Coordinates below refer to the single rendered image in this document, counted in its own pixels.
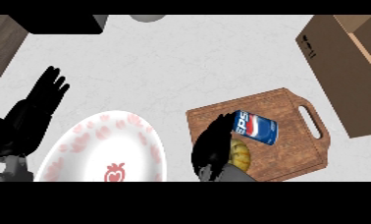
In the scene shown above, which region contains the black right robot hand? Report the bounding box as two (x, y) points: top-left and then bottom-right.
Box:
(190, 113), (237, 181)

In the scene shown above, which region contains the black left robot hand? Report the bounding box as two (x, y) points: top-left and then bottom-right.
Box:
(0, 65), (70, 157)

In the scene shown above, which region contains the yellow squash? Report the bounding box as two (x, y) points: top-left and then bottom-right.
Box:
(228, 138), (251, 173)

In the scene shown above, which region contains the brown wooden cutting board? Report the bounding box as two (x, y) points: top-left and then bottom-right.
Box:
(185, 86), (331, 183)

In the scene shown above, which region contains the brown cardboard box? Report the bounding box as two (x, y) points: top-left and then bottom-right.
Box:
(294, 14), (371, 140)

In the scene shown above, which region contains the blue soda can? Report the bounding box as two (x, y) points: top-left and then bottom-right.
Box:
(231, 109), (279, 146)

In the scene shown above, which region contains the white plate with pink print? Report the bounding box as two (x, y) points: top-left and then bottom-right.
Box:
(33, 110), (167, 183)

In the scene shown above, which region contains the dark brown wooden panel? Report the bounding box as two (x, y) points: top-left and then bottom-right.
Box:
(0, 14), (31, 78)

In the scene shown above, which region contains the black appliance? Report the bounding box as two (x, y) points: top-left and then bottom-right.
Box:
(8, 14), (110, 35)

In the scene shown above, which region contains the grey round object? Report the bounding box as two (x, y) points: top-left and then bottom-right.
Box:
(129, 14), (166, 23)

